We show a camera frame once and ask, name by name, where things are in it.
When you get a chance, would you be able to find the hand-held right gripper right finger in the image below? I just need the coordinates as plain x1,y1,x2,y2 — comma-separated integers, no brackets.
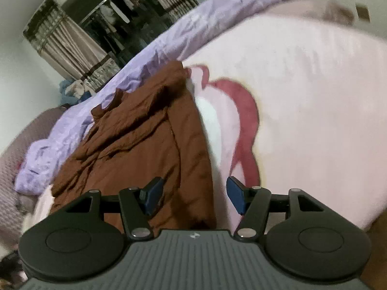
226,176,328,242

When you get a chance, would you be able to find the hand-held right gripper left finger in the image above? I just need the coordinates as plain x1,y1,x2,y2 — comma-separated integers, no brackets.
62,177,164,239

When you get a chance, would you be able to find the brown garment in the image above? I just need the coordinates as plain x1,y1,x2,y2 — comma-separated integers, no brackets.
50,60,216,230

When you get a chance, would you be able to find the pink printed blanket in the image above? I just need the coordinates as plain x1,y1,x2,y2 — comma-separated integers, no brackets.
18,0,387,236

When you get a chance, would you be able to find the mauve padded headboard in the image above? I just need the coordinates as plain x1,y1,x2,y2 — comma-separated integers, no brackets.
0,107,65,248

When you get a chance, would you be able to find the purple duvet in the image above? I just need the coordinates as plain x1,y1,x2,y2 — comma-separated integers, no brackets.
15,0,295,195

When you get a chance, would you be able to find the glass balcony door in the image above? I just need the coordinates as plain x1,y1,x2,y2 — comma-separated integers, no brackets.
62,0,194,68

